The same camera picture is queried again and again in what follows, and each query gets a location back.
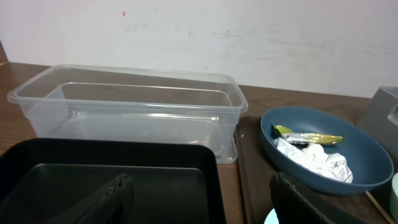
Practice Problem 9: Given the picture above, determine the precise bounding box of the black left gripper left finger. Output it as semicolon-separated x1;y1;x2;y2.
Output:
46;174;134;224

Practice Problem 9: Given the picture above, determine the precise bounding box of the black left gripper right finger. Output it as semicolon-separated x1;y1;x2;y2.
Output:
269;172;364;224

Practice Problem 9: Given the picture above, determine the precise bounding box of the light blue rice bowl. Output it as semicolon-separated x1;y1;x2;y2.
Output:
264;208;279;224

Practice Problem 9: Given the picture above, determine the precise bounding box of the white paper napkin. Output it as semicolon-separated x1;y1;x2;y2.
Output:
273;138;353;184

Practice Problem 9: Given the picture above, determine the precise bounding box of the dark blue plate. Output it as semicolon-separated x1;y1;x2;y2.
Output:
260;106;394;195

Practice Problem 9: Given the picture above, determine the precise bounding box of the yellow green snack wrapper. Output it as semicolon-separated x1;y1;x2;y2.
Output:
272;125;345;145

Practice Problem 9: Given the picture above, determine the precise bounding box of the wooden chopstick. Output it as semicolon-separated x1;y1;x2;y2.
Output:
365;191;395;224

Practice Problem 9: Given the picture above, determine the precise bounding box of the mint green bowl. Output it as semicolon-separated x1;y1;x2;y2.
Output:
389;173;398;223

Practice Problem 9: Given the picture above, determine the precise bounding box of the clear plastic waste bin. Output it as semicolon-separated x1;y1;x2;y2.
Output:
7;65;248;164

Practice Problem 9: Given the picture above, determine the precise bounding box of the grey dishwasher rack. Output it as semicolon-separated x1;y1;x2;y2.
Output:
355;86;397;158

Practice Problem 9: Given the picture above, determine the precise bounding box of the black plastic tray bin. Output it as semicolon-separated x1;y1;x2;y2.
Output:
1;138;226;223

